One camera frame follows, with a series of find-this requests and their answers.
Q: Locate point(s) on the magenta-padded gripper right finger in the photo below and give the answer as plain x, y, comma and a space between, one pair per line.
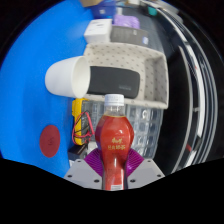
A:
146, 171

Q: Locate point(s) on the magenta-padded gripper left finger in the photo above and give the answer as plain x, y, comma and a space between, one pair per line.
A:
80, 171

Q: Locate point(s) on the red drink bottle white cap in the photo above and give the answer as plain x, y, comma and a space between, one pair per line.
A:
114, 136

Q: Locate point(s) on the black box with white label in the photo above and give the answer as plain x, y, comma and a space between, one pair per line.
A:
77, 152

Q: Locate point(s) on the flat round red coaster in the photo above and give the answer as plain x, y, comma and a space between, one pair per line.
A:
50, 141

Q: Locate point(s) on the yellow multimeter with leads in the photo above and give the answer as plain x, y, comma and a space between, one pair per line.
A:
79, 116

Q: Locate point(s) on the black overhead shelf unit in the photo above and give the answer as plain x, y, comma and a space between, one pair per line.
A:
180, 100

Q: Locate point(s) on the black rounded speaker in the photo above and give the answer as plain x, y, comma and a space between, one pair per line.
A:
113, 82

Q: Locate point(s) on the white cup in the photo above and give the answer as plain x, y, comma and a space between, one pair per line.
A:
61, 77

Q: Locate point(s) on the beige dotted storage basket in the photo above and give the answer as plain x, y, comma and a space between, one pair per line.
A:
123, 55

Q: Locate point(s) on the dark grey flat box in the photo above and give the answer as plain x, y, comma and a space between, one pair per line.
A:
130, 35

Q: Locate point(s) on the blue box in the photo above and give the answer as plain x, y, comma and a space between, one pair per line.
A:
104, 10

